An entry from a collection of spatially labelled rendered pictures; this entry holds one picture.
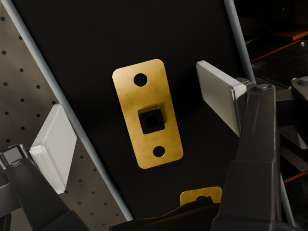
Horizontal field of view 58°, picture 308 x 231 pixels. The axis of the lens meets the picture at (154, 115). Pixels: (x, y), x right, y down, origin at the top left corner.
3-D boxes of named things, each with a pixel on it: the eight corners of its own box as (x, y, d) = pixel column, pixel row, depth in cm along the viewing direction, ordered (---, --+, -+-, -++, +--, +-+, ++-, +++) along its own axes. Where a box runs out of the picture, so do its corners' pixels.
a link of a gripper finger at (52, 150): (65, 193, 15) (52, 197, 15) (77, 137, 21) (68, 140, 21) (42, 145, 14) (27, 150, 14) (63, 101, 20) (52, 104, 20)
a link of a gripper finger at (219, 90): (232, 88, 14) (246, 84, 14) (194, 62, 20) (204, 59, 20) (240, 140, 15) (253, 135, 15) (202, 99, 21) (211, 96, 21)
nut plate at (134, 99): (184, 156, 23) (187, 163, 22) (139, 168, 23) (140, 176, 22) (161, 56, 20) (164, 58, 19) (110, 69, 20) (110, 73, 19)
